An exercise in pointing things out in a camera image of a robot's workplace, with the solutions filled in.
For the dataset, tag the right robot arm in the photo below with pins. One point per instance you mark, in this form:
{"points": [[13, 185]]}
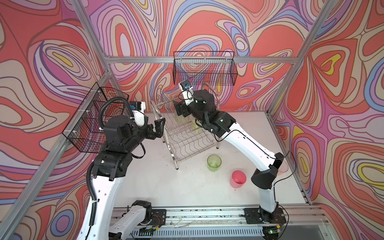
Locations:
{"points": [[201, 105]]}

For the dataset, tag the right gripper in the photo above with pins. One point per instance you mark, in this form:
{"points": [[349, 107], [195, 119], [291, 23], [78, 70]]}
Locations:
{"points": [[181, 106]]}

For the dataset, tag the black wire basket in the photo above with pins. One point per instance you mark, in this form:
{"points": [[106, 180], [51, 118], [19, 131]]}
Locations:
{"points": [[83, 131], [216, 68]]}

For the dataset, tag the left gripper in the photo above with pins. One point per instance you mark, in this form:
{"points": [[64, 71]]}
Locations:
{"points": [[158, 130]]}

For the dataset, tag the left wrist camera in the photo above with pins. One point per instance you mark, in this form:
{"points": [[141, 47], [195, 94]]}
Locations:
{"points": [[138, 109]]}

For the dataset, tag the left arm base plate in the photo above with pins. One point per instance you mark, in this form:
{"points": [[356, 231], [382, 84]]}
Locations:
{"points": [[156, 217]]}

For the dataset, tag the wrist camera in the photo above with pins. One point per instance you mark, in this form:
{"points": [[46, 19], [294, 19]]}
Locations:
{"points": [[138, 109], [186, 94]]}

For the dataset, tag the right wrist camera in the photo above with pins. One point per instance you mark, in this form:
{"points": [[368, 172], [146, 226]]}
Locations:
{"points": [[186, 94]]}

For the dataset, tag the steel two-tier dish rack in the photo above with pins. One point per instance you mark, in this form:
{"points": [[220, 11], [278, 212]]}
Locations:
{"points": [[181, 142]]}

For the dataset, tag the black wire basket back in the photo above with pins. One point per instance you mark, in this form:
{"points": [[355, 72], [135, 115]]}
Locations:
{"points": [[216, 68]]}

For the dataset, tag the clear pink glass cup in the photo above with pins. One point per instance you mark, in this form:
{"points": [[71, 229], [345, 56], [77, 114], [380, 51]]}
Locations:
{"points": [[284, 168]]}

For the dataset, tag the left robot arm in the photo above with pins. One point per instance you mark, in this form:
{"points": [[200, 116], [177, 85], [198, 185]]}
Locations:
{"points": [[125, 126]]}

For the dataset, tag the pink plastic cup right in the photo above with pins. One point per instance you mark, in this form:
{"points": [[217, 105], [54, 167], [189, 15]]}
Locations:
{"points": [[238, 179]]}

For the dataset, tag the green transparent cup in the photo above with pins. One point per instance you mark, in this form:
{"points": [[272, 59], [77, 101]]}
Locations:
{"points": [[181, 120], [214, 162]]}

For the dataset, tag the light green ceramic mug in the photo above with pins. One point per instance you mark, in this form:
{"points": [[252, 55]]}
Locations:
{"points": [[196, 129]]}

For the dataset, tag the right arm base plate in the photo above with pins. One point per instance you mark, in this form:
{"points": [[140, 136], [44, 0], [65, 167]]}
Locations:
{"points": [[261, 216]]}

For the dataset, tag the black wire basket left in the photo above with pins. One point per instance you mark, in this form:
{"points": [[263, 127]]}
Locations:
{"points": [[83, 131]]}

